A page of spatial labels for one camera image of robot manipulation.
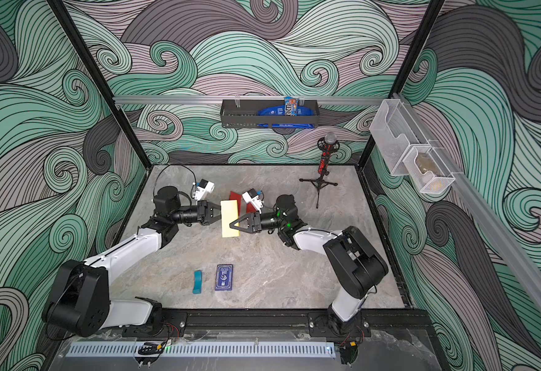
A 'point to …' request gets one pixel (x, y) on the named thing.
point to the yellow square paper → (229, 215)
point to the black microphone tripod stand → (318, 183)
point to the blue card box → (223, 278)
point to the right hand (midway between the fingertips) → (231, 226)
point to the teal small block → (198, 282)
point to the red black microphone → (326, 145)
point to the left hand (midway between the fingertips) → (229, 211)
